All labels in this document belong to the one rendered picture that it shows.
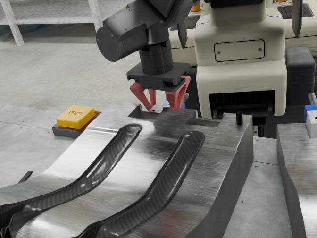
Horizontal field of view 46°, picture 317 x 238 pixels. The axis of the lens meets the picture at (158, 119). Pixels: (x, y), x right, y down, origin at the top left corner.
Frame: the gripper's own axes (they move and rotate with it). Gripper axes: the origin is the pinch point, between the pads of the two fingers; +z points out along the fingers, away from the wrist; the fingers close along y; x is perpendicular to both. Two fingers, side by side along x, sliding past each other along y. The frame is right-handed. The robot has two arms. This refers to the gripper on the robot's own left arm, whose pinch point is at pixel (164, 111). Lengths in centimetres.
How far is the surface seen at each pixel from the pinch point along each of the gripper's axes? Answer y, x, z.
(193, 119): 9.1, -6.0, -3.3
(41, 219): 4.9, -35.9, -8.2
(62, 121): -21.0, -6.8, 1.4
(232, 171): 19.0, -15.4, -2.3
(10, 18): -307, 215, 54
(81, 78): -172, 157, 85
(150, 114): 0.4, -5.7, -2.8
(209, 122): 11.6, -5.2, -2.8
